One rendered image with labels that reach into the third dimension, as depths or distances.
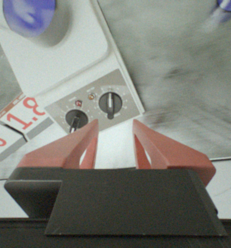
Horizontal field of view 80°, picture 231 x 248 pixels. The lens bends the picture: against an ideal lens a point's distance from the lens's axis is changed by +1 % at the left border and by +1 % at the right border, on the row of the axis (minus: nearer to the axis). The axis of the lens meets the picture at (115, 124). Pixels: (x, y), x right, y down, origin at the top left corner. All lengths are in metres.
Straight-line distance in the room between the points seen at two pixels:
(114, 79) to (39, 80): 0.09
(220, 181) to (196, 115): 0.11
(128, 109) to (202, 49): 0.14
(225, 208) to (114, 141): 0.21
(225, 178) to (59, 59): 0.29
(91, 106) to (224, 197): 0.25
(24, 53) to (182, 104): 0.22
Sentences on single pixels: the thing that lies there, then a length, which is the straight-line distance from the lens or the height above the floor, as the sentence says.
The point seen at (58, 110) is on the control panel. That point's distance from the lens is 0.21.
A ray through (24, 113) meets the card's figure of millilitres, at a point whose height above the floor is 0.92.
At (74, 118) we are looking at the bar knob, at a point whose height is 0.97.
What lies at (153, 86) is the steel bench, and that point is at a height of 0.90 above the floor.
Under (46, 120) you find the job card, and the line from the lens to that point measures 0.30.
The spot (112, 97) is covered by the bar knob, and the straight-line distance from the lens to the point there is 0.17.
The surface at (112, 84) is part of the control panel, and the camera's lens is 0.18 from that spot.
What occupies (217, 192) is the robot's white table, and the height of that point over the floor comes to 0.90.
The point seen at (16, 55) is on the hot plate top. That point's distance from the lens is 0.22.
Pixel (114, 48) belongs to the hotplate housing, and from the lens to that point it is 0.18.
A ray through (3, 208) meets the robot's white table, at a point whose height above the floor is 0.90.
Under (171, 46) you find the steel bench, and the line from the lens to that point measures 0.25.
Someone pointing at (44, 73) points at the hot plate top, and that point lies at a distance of 0.19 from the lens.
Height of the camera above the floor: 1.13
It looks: 75 degrees down
